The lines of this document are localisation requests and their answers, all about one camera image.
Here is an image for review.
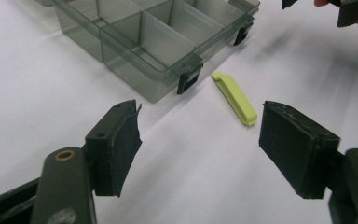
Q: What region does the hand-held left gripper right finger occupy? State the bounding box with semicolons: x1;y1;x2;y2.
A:
258;100;341;200

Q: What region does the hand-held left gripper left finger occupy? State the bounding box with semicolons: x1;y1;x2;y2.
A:
85;99;143;198

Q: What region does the light green plastic clip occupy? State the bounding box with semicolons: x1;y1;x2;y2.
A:
211;71;258;127

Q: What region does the clear grey compartment box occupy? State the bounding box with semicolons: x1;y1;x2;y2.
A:
35;0;261;105

